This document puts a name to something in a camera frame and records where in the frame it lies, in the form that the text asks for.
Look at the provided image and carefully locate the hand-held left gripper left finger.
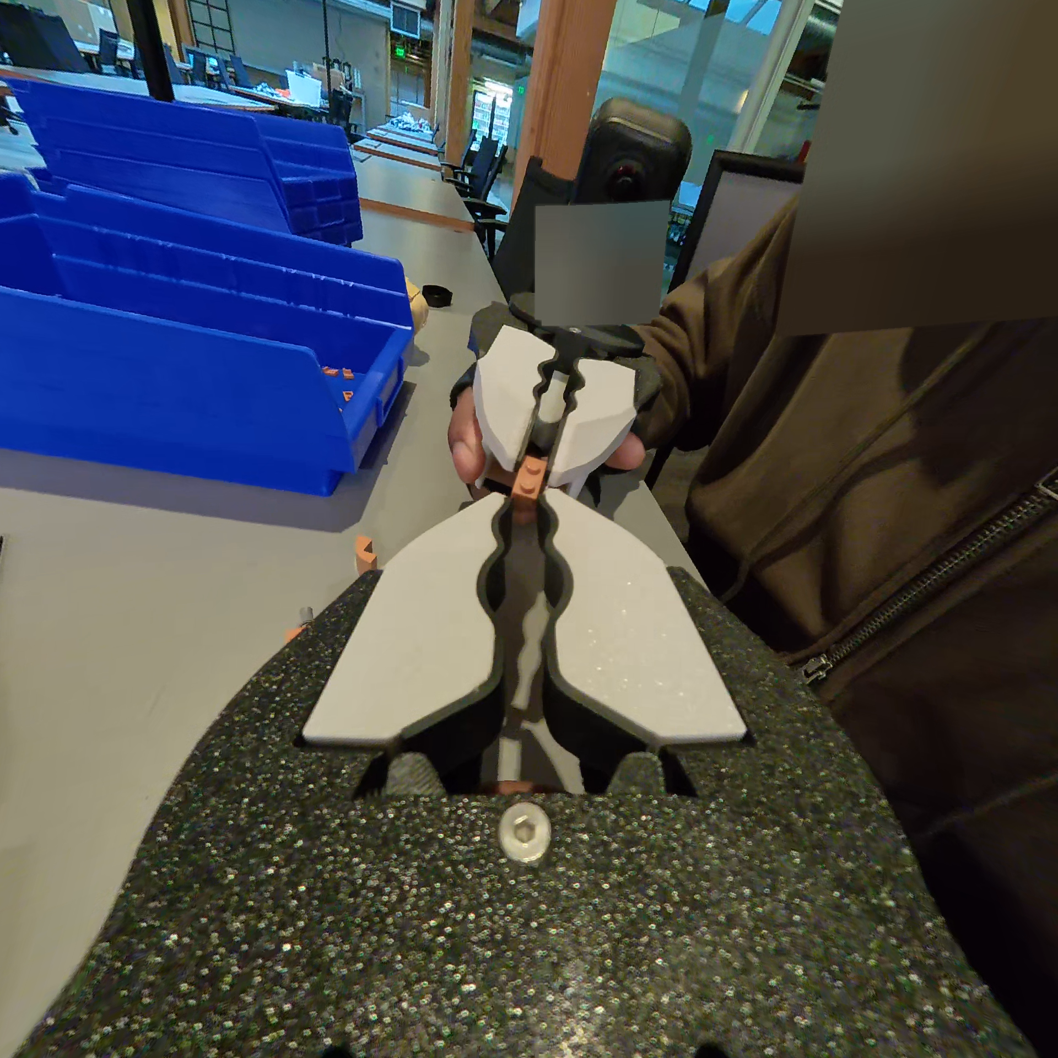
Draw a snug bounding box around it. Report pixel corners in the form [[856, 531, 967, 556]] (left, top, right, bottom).
[[301, 493, 507, 753]]

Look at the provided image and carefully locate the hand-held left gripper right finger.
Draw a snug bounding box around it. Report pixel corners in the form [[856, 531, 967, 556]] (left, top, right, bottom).
[[541, 493, 750, 753]]

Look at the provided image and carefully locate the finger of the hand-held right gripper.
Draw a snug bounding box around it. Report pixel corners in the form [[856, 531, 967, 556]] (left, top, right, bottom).
[[475, 324, 553, 491], [541, 357, 640, 499]]

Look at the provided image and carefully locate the grey desk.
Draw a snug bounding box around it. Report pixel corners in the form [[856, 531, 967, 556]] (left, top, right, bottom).
[[0, 145, 704, 1051]]

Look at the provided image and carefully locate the person's right hand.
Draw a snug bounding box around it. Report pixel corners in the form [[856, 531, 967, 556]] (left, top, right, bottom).
[[448, 404, 647, 508]]

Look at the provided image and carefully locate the wooden pillar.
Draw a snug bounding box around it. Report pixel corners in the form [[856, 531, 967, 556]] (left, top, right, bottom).
[[512, 0, 619, 208]]

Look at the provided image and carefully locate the black office chair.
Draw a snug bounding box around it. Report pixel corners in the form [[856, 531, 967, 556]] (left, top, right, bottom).
[[442, 142, 509, 221]]

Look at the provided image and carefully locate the person's brown jacket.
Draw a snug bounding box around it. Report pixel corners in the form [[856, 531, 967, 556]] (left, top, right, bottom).
[[686, 323, 1058, 1058]]

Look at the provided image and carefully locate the blue storage bin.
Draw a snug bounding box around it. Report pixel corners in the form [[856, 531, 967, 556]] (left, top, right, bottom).
[[0, 178, 414, 498], [9, 79, 365, 250]]

